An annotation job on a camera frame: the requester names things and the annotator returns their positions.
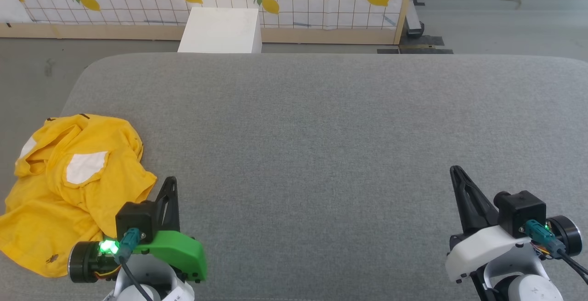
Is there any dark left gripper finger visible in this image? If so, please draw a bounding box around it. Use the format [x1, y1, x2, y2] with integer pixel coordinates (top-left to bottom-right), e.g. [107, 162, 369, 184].
[155, 177, 174, 232]
[168, 177, 180, 232]

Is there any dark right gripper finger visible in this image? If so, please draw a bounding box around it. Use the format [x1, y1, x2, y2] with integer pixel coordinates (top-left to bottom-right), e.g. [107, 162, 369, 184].
[457, 167, 501, 229]
[450, 165, 484, 234]

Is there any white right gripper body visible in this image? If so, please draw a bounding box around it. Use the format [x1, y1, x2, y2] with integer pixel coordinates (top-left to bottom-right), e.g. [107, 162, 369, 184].
[445, 225, 534, 284]

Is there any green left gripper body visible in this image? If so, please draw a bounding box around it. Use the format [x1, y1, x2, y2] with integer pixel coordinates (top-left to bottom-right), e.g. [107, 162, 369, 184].
[132, 230, 208, 284]

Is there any yellow t-shirt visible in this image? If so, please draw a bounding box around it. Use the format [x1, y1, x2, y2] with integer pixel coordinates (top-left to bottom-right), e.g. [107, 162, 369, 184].
[0, 114, 158, 278]

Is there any white box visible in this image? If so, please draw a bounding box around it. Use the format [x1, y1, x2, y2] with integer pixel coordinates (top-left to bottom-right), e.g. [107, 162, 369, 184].
[177, 7, 263, 54]

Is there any black partition foot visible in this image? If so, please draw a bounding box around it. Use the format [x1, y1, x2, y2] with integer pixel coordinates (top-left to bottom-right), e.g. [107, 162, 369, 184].
[404, 0, 426, 40]

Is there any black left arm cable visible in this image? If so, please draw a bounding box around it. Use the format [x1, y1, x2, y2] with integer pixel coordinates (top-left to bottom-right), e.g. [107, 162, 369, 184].
[115, 227, 154, 301]

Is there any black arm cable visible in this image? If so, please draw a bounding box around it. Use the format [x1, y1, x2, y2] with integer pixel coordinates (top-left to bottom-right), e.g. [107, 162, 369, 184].
[115, 227, 154, 301]
[525, 220, 588, 285]

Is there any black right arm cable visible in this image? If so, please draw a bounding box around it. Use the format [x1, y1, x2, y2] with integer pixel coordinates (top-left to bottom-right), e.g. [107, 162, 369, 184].
[525, 220, 588, 285]

